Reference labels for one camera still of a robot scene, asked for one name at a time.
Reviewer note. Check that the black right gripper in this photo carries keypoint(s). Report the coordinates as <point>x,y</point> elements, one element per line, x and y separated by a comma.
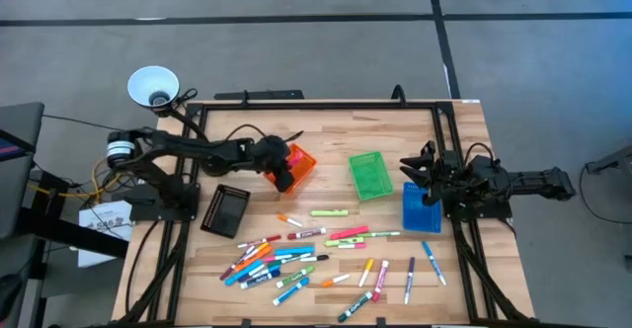
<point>449,180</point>

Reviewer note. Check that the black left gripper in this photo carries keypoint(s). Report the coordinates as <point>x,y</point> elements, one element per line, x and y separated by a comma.
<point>269,152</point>

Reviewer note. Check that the pink highlighter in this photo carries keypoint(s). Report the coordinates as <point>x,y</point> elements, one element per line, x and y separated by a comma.
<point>295,159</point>
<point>349,232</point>

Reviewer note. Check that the orange plastic mesh basket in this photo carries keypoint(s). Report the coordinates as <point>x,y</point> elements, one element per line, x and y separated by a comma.
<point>306,162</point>

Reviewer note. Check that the blue plastic mesh basket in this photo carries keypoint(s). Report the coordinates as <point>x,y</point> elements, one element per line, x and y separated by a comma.
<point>419,217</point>

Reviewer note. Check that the green plastic mesh basket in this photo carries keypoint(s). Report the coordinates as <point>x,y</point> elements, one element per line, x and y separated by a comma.
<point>370,176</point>

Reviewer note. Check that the small orange cap marker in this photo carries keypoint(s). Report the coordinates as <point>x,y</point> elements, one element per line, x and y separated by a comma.
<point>290,220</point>
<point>335,280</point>

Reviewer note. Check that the light green highlighter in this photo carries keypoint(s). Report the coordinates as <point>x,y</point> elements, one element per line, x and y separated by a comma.
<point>329,213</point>
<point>344,241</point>

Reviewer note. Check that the red Expo marker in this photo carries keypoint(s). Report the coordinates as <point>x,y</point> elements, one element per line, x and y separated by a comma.
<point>306,233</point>

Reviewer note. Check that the green thin marker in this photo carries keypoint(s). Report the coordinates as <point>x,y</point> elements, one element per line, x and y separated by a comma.
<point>291,260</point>
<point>385,234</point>

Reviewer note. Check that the black plastic mesh basket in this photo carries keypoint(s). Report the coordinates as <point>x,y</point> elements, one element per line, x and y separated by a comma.
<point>224,214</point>

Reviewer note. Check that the red thin marker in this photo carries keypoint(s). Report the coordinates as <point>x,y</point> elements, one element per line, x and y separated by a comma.
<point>259,241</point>

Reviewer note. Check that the yellow-orange marker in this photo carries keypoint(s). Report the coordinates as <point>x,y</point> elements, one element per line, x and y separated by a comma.
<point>261,246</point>

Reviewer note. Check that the blue highlighter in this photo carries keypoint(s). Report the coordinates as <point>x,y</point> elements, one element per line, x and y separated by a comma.
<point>294,251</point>
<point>244,272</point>

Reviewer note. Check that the pink thin marker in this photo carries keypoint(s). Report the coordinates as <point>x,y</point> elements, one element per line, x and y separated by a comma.
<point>274,258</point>

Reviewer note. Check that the black cap white marker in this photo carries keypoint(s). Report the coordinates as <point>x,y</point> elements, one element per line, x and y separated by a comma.
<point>313,258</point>

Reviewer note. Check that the orange highlighter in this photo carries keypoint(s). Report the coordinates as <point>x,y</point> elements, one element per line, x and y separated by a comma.
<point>253,259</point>

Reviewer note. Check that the small pink cap marker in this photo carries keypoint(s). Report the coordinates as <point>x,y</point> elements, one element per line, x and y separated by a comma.
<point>352,245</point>

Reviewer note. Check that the light green Expo marker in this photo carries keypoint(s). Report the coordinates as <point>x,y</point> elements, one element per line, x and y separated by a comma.
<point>294,276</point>

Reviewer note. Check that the purple white marker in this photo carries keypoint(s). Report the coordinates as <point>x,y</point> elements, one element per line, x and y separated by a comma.
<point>253,272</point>

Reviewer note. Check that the dark blue Expo marker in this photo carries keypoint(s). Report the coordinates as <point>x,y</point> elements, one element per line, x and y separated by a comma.
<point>260,280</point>

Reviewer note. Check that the small yellow cap marker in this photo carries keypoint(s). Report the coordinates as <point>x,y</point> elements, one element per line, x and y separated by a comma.
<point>366,272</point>

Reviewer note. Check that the pink Expo marker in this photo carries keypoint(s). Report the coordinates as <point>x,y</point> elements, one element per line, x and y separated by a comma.
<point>380,280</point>

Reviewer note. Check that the cyan Expo marker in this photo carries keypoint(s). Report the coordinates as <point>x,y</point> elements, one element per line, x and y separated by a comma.
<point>291,291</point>

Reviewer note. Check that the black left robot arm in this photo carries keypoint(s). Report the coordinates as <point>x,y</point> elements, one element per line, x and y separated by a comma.
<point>173,145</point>

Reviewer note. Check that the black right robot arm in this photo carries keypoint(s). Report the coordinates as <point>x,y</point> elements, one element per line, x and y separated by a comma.
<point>533,182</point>

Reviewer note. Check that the black power strip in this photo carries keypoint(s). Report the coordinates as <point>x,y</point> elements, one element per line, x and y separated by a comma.
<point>261,94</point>

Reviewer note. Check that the black table clamp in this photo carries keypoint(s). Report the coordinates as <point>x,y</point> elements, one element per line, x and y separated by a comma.
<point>399,96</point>

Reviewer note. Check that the small white sticker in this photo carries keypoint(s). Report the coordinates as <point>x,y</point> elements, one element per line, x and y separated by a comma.
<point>471,101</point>

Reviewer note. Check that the gooseneck desk lamp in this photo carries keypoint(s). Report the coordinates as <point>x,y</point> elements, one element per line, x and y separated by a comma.
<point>153,83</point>

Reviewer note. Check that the grey metal stand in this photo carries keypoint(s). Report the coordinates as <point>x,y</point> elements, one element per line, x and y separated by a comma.
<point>612,162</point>

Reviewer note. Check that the white printed paper sheet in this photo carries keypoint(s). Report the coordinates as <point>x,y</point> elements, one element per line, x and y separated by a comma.
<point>106,234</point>

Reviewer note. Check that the black desk leg beam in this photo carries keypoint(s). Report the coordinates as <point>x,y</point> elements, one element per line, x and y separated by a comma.
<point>74,234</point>

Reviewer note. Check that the dark grey chair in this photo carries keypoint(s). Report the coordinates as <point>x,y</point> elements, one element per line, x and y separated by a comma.
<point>17,189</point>

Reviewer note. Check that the dark screen with coloured stripe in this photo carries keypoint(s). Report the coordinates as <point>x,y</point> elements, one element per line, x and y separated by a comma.
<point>12,147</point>

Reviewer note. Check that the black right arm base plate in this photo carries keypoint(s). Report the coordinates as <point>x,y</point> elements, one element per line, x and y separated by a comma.
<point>494,212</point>

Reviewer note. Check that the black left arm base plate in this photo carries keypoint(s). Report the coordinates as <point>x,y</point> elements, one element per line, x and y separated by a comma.
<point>148,212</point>

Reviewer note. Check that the small black frame bracket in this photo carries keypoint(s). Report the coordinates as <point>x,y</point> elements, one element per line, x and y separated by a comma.
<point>380,322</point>
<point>245,323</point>

